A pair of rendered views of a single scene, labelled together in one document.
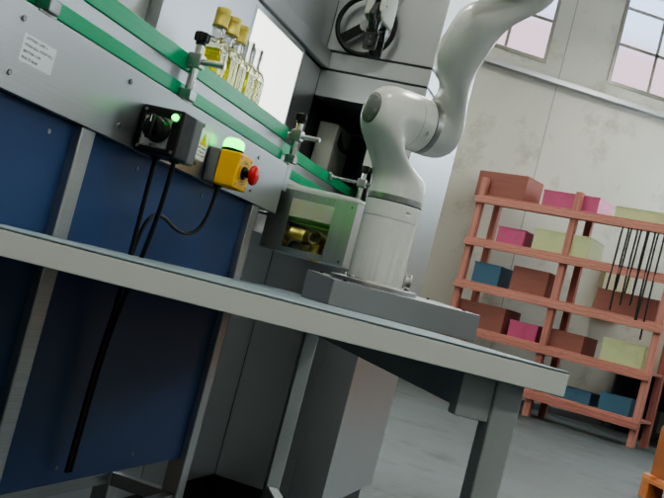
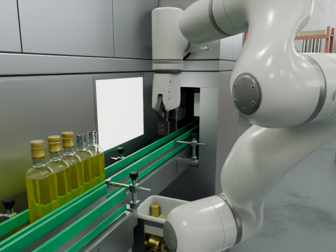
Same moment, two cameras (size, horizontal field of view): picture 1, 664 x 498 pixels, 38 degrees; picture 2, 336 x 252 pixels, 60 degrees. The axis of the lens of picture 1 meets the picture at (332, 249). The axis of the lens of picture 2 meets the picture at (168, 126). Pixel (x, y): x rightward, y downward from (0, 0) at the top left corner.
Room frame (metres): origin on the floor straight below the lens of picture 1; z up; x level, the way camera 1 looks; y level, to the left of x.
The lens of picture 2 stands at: (1.44, -0.06, 1.53)
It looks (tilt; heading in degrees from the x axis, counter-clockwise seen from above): 11 degrees down; 6
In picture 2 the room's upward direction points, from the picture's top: straight up
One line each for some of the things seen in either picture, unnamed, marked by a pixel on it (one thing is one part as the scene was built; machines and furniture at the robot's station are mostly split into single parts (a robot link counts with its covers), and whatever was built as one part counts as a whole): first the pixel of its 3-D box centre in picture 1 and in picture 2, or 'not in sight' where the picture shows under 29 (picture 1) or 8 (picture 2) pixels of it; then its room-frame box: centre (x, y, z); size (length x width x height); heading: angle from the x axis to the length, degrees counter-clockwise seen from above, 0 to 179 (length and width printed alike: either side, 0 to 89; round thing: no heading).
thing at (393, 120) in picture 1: (395, 145); (202, 249); (2.05, -0.08, 1.11); 0.19 x 0.12 x 0.24; 123
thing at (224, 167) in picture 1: (228, 170); not in sight; (1.92, 0.24, 0.96); 0.07 x 0.07 x 0.07; 73
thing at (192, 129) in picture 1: (168, 136); not in sight; (1.65, 0.32, 0.96); 0.08 x 0.08 x 0.08; 73
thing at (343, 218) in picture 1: (307, 227); (161, 228); (2.44, 0.07, 0.92); 0.27 x 0.17 x 0.15; 73
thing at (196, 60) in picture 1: (206, 69); not in sight; (1.77, 0.31, 1.11); 0.07 x 0.04 x 0.13; 73
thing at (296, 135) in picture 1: (287, 136); (128, 188); (2.35, 0.17, 1.12); 0.17 x 0.03 x 0.12; 73
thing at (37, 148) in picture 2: (222, 18); (37, 149); (2.15, 0.37, 1.31); 0.04 x 0.04 x 0.04
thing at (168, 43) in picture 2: not in sight; (169, 34); (2.25, 0.02, 1.61); 0.09 x 0.08 x 0.13; 123
